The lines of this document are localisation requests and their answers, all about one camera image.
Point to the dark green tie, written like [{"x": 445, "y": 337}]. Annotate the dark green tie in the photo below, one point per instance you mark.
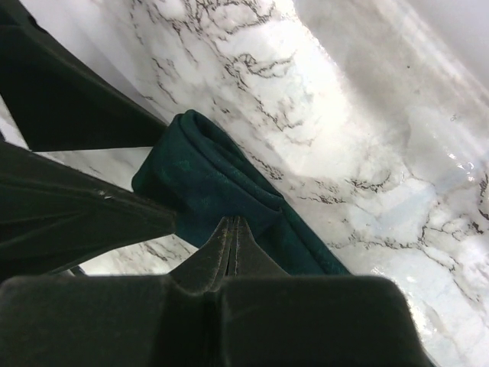
[{"x": 198, "y": 171}]

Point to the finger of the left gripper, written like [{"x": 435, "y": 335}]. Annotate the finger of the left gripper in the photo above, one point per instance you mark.
[
  {"x": 54, "y": 217},
  {"x": 56, "y": 101}
]

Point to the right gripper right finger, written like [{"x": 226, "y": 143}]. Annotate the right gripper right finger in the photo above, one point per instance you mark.
[{"x": 264, "y": 317}]

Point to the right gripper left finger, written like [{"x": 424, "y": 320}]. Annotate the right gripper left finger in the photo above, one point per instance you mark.
[{"x": 166, "y": 320}]

